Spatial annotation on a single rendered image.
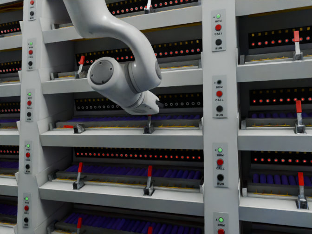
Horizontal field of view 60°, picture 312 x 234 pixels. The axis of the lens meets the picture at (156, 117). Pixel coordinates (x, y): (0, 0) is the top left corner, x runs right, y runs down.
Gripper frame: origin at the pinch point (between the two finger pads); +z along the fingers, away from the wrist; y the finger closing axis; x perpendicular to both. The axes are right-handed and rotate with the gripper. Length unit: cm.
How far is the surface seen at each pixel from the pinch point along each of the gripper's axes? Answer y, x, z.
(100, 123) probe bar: -20.5, -3.4, 2.8
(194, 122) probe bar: 13.8, -3.5, 3.4
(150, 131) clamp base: 1.0, -7.3, -2.0
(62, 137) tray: -32.4, -9.4, -2.0
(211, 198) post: 19.8, -26.5, 0.9
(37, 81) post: -43.8, 10.8, -6.4
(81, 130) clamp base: -25.7, -6.6, -1.1
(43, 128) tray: -42.3, -6.0, -1.2
